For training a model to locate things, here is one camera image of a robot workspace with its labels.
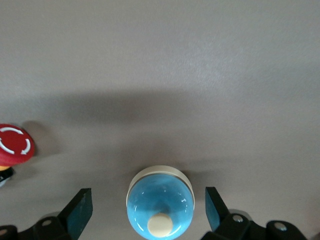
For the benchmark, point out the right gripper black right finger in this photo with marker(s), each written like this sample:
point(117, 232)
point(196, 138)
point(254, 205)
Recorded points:
point(217, 217)

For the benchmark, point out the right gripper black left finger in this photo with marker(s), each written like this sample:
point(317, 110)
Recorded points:
point(75, 217)

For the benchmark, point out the red yellow push button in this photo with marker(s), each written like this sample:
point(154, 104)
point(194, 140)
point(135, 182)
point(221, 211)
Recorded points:
point(15, 145)

